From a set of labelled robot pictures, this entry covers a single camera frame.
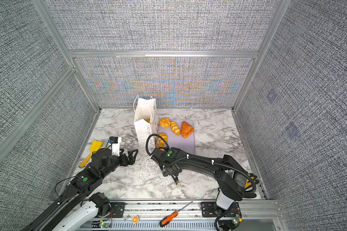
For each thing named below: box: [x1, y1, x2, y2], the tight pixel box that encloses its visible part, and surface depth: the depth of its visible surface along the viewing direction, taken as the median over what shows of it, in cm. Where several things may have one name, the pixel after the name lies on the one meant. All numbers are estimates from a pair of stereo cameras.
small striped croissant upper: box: [170, 121, 181, 136], surface depth 105 cm
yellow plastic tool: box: [78, 140, 104, 169], surface depth 99 cm
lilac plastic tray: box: [158, 119, 196, 155], surface depth 105 cm
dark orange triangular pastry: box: [181, 120, 194, 139], surface depth 105 cm
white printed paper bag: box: [133, 95, 159, 149], surface depth 87 cm
